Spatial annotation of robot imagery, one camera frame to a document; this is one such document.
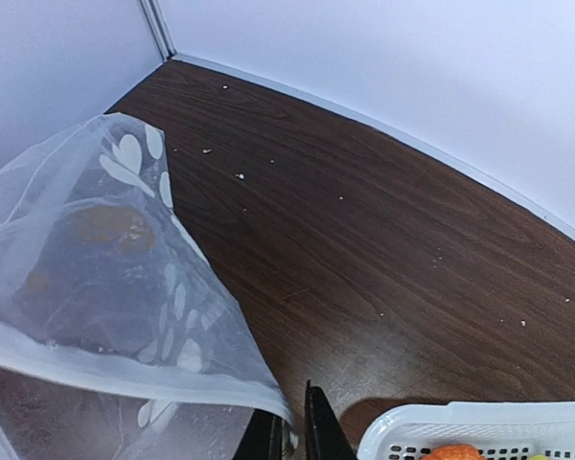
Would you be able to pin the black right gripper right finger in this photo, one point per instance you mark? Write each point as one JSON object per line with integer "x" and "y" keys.
{"x": 324, "y": 437}

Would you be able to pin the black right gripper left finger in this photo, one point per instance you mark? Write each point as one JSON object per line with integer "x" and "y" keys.
{"x": 262, "y": 439}

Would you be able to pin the clear polka dot zip bag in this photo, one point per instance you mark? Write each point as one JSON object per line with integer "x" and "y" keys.
{"x": 117, "y": 338}

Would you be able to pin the orange toy pumpkin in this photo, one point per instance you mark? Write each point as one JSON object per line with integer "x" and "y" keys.
{"x": 454, "y": 452}

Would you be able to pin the white perforated plastic basket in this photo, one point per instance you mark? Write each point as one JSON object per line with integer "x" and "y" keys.
{"x": 499, "y": 430}

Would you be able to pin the left aluminium frame post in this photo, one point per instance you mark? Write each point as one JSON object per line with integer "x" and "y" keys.
{"x": 158, "y": 28}

